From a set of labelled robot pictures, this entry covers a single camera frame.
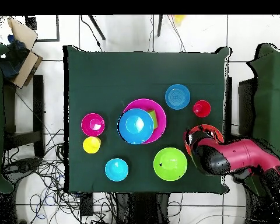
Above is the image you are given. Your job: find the blue straight-sided bowl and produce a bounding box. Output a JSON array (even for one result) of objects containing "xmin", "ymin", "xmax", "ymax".
[{"xmin": 164, "ymin": 83, "xmax": 191, "ymax": 111}]

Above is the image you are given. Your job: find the black stool frame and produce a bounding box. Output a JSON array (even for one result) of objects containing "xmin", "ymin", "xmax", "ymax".
[{"xmin": 3, "ymin": 74, "xmax": 46, "ymax": 159}]

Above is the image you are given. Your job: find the black floor box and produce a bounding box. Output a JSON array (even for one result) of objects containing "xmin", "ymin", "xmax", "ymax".
[{"xmin": 79, "ymin": 192, "xmax": 95, "ymax": 217}]

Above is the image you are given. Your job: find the green cup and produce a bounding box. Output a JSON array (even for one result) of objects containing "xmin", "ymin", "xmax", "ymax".
[{"xmin": 147, "ymin": 109, "xmax": 159, "ymax": 130}]

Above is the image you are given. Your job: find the green bowl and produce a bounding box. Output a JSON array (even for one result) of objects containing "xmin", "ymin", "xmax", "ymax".
[{"xmin": 153, "ymin": 147, "xmax": 188, "ymax": 182}]

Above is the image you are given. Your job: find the large magenta bowl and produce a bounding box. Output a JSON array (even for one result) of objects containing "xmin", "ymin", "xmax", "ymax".
[{"xmin": 122, "ymin": 98, "xmax": 167, "ymax": 145}]

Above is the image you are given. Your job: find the large blue bowl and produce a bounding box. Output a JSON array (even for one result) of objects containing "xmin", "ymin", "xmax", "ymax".
[{"xmin": 118, "ymin": 108, "xmax": 155, "ymax": 145}]

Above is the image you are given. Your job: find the cardboard box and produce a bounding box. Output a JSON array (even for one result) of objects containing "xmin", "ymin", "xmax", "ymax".
[{"xmin": 6, "ymin": 17, "xmax": 44, "ymax": 89}]

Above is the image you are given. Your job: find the yellow object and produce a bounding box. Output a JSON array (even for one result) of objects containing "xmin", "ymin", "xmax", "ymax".
[{"xmin": 173, "ymin": 14, "xmax": 186, "ymax": 25}]

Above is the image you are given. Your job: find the orange bowl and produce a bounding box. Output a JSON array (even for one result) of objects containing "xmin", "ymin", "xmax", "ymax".
[{"xmin": 185, "ymin": 124, "xmax": 225, "ymax": 156}]

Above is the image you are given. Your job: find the black square frame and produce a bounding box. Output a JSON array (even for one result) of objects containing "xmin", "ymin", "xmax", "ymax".
[{"xmin": 24, "ymin": 15, "xmax": 61, "ymax": 43}]

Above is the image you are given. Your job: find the small crimson bowl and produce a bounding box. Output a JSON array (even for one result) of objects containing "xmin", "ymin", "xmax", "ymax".
[{"xmin": 80, "ymin": 113, "xmax": 106, "ymax": 138}]

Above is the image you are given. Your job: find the black tripod leg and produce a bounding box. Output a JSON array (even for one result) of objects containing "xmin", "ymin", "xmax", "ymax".
[
  {"xmin": 87, "ymin": 15, "xmax": 106, "ymax": 41},
  {"xmin": 156, "ymin": 14, "xmax": 164, "ymax": 37}
]

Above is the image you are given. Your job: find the cable bundle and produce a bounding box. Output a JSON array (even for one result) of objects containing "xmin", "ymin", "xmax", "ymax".
[{"xmin": 2, "ymin": 128, "xmax": 122, "ymax": 224}]

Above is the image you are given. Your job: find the small ribbed light blue bowl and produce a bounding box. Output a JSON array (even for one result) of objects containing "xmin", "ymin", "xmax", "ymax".
[{"xmin": 104, "ymin": 157, "xmax": 130, "ymax": 182}]

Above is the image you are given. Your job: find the dark green tablecloth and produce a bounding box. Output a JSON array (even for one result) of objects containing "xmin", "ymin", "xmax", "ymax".
[{"xmin": 62, "ymin": 44, "xmax": 232, "ymax": 195}]

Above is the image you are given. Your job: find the yellow cup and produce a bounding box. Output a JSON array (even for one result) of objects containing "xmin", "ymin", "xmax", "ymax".
[{"xmin": 82, "ymin": 136, "xmax": 102, "ymax": 154}]

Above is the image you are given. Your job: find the red cup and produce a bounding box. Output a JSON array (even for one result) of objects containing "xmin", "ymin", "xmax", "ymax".
[{"xmin": 192, "ymin": 100, "xmax": 212, "ymax": 118}]

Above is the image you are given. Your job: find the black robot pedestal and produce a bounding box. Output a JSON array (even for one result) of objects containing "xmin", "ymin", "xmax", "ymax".
[{"xmin": 115, "ymin": 192, "xmax": 172, "ymax": 224}]

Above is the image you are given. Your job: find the dark blue cloth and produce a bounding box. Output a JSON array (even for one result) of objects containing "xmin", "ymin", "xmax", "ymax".
[{"xmin": 0, "ymin": 34, "xmax": 30, "ymax": 80}]

